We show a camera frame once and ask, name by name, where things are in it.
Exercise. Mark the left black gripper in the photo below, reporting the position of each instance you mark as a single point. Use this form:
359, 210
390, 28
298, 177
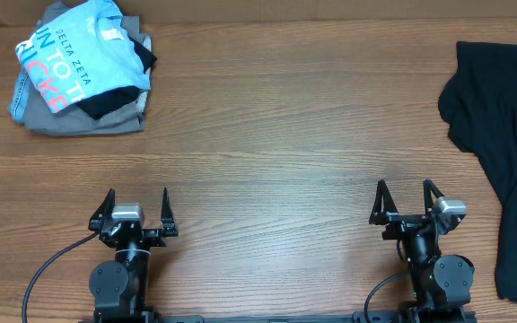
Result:
101, 212

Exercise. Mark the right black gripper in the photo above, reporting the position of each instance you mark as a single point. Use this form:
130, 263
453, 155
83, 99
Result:
383, 213

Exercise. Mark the black t-shirt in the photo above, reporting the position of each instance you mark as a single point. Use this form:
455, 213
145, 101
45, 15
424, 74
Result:
479, 103

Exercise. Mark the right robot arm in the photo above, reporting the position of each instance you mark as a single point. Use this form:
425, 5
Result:
441, 284

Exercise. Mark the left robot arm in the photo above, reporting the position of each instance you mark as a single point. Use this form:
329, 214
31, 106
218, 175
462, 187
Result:
119, 286

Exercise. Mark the black folded garment in pile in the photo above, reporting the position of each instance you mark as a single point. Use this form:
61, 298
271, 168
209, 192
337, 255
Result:
104, 103

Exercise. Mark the grey folded garment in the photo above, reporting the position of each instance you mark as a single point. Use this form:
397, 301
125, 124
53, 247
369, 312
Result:
74, 121

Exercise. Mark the blue denim garment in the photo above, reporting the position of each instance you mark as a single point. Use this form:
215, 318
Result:
19, 101

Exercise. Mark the light blue printed t-shirt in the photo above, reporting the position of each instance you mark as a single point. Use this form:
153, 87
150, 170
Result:
82, 53

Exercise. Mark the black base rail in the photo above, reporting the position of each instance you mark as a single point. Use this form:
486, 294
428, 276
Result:
380, 316

